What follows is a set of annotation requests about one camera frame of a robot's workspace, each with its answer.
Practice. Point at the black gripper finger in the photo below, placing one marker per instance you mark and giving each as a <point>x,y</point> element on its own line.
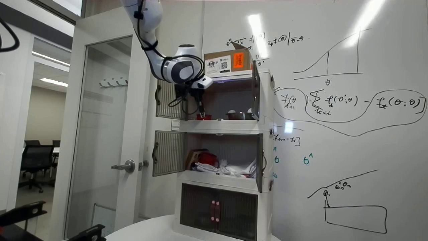
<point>201,107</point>

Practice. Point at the white crumpled cloth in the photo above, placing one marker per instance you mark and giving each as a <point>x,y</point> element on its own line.
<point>229,169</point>

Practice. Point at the middle right cabinet door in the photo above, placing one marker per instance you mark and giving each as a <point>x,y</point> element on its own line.
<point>260,160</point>

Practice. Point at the upper right cabinet door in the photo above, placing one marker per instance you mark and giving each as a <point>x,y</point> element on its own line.
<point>256,91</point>

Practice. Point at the upper left cabinet door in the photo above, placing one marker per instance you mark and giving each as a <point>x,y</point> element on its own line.
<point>165,94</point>

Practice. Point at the dark object on top shelf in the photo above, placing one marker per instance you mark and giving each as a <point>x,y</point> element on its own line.
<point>235,115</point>

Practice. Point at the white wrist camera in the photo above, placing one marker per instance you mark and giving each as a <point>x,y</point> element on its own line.
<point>202,83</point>

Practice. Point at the black bar lower left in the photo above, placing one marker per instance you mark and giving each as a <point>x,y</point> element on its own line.
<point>22,213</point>

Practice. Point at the red cup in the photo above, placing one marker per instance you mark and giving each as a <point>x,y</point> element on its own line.
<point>206,117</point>

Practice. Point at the black office chair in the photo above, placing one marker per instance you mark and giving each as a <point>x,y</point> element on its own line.
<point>35,158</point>

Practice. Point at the cardboard box with labels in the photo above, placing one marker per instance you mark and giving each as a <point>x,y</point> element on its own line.
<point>231,60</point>

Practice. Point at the red object on middle shelf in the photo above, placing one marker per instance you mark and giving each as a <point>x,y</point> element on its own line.
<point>208,158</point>

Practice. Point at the dark bottom cabinet door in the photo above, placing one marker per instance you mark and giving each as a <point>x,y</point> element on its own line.
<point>229,213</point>

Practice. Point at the white wall hooks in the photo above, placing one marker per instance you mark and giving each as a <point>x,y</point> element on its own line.
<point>113,82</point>

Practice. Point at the white glass door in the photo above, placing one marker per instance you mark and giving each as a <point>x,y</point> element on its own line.
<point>101,127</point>

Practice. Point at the silver door handle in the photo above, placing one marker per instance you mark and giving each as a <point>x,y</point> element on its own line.
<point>129,166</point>

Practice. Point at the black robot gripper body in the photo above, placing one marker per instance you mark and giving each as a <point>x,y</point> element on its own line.
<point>182,91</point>

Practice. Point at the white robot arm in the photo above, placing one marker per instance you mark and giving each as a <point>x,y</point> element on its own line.
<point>186,69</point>

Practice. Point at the middle left cabinet door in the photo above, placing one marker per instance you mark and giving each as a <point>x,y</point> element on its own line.
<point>168,153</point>

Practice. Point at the black object bottom edge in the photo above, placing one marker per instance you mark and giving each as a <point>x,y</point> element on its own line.
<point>93,233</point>

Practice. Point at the white shelf cabinet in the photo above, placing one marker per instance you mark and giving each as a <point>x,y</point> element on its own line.
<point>233,142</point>

